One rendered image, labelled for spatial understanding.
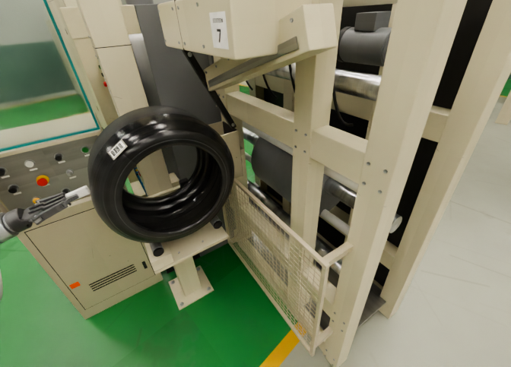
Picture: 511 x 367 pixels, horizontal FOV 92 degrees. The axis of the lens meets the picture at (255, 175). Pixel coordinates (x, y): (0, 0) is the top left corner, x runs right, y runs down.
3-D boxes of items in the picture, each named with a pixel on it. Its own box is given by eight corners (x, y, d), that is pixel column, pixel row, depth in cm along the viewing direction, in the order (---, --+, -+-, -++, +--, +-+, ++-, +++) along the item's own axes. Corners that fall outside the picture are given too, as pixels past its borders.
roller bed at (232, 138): (207, 169, 161) (200, 126, 145) (228, 162, 167) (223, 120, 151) (221, 184, 147) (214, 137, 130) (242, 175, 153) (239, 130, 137)
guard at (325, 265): (227, 242, 187) (214, 162, 149) (230, 241, 188) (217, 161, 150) (312, 357, 122) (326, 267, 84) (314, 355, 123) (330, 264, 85)
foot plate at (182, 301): (168, 282, 195) (167, 280, 194) (200, 265, 207) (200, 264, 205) (179, 310, 176) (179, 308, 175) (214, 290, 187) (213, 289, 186)
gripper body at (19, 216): (0, 223, 76) (34, 207, 79) (4, 208, 82) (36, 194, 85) (18, 238, 80) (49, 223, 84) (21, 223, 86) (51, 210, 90)
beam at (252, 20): (164, 46, 105) (154, 4, 97) (218, 41, 116) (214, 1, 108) (233, 61, 61) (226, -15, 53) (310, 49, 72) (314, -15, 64)
